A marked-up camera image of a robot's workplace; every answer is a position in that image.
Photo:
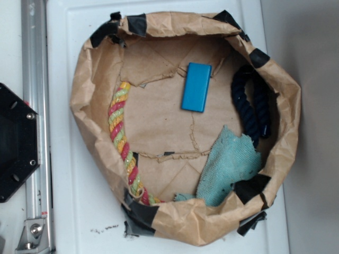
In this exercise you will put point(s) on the blue rectangular block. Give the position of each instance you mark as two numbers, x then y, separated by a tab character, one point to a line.
196	87

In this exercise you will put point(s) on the brown paper bag bin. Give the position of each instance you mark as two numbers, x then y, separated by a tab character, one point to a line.
126	100

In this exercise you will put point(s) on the teal terry cloth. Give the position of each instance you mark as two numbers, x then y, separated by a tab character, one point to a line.
230	160

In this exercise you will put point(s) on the aluminium extrusion rail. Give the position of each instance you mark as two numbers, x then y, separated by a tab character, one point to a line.
36	94

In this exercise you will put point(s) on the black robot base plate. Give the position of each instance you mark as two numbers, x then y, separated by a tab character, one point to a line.
19	143

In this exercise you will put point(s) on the metal corner bracket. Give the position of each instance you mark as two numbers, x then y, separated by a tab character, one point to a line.
35	237

